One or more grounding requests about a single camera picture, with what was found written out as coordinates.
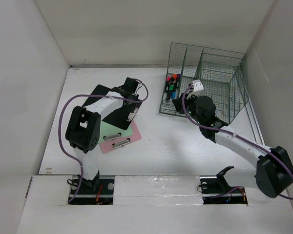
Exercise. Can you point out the green wire mesh organizer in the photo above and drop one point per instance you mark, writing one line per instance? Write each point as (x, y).
(222, 73)

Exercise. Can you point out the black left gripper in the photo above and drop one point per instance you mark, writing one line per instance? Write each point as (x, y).
(135, 96)

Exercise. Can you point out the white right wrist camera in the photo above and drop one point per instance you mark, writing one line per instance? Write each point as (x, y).
(196, 89)

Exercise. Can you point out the black clipboard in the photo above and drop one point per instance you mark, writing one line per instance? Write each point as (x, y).
(117, 118)

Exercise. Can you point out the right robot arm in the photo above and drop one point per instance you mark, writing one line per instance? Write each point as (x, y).
(274, 169)

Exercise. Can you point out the green clipboard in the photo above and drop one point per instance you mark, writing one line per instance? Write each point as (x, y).
(108, 130)

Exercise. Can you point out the purple capped black highlighter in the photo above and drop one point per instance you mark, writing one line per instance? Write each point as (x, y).
(178, 80)

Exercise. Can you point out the pink capped black highlighter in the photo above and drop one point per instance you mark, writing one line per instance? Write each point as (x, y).
(168, 83)

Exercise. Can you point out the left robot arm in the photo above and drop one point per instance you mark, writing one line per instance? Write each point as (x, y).
(106, 114)

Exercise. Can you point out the green capped black highlighter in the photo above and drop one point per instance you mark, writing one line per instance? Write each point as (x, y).
(169, 92)

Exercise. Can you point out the pink clipboard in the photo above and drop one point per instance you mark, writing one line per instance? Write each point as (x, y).
(117, 142)

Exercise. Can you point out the orange capped black highlighter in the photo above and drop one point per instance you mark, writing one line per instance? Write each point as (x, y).
(172, 79)

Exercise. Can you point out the black mounting rail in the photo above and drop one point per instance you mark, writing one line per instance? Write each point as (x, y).
(148, 190)

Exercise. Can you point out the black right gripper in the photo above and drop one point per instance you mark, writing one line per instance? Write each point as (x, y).
(178, 103)

